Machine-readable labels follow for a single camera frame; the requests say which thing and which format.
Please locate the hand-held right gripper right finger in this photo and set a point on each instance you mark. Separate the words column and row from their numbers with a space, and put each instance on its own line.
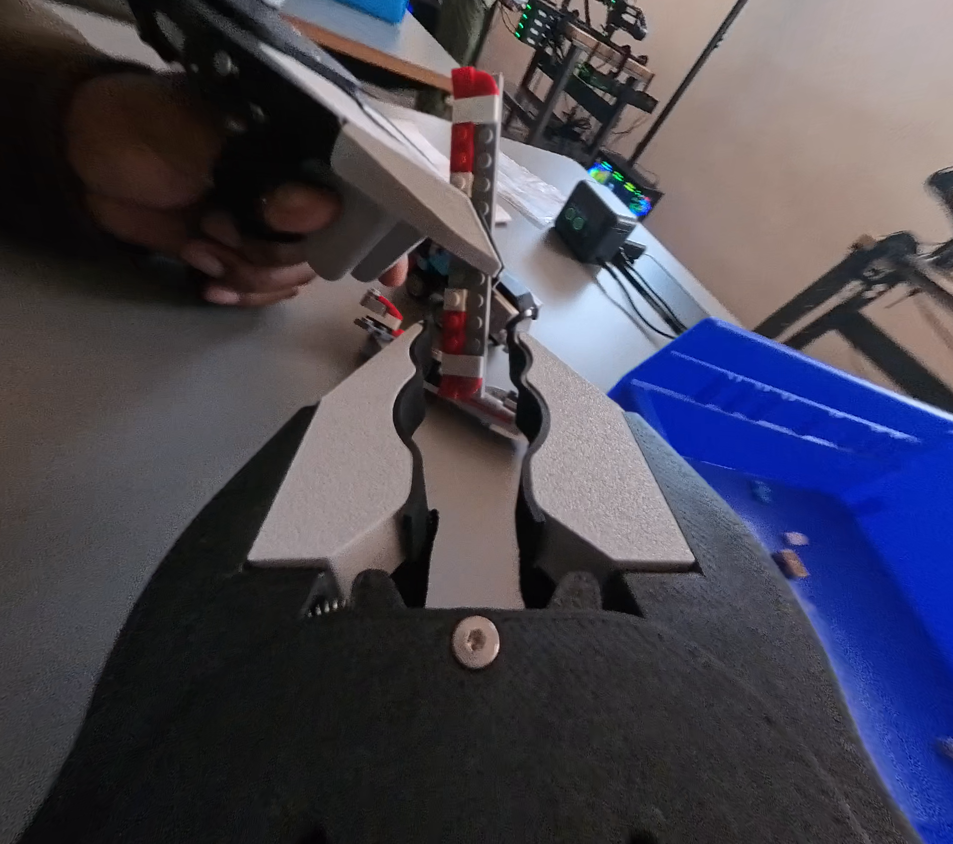
column 603, row 488

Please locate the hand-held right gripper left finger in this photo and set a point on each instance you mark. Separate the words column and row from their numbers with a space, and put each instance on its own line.
column 334, row 488

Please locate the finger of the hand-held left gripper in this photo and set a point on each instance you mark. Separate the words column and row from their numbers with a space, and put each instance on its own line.
column 416, row 190
column 357, row 235

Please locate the red white grey toy brick model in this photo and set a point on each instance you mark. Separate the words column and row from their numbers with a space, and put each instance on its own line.
column 464, row 138

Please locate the person's left hand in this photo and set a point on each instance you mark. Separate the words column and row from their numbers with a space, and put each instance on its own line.
column 140, row 145

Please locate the dark blue toy brick piece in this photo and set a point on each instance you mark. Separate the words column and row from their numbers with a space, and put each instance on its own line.
column 428, row 271

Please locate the small red grey toy brick piece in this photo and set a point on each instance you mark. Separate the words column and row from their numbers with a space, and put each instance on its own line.
column 381, row 318

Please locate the clear plastic bag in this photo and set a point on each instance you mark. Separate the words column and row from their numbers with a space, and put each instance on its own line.
column 532, row 186

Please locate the black box device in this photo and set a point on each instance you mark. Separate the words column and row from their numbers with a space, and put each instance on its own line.
column 594, row 223

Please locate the equipment rack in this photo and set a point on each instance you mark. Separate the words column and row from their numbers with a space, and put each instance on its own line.
column 574, row 54

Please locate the device with coloured lights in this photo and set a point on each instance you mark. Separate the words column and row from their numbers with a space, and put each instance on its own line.
column 626, row 186

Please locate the blue plastic bin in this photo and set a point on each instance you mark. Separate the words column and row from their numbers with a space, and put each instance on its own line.
column 833, row 457

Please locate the black tripod stand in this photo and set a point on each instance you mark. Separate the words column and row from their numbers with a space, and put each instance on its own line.
column 863, row 294

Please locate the black pole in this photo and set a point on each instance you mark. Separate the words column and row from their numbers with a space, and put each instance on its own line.
column 714, row 48

